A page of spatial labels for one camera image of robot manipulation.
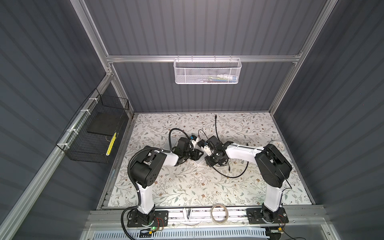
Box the clear tape roll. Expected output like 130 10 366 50
210 204 229 225

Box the black power adapter left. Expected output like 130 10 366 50
197 140 207 148

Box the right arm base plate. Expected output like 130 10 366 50
246 208 289 224

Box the white wire mesh basket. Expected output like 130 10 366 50
173 57 242 85

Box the white round timer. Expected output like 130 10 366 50
270 140 285 151

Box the white network switch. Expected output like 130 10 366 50
163 137 178 151
195 156 206 166

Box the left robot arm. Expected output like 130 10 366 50
128 128 204 222

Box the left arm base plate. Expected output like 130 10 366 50
126 210 169 228

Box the long black ethernet cable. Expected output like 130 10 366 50
212 160 250 179

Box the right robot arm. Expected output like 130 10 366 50
200 136 293 223

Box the black wire basket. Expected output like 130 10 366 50
56 90 130 164

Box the black foam pad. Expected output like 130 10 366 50
87 113 121 137

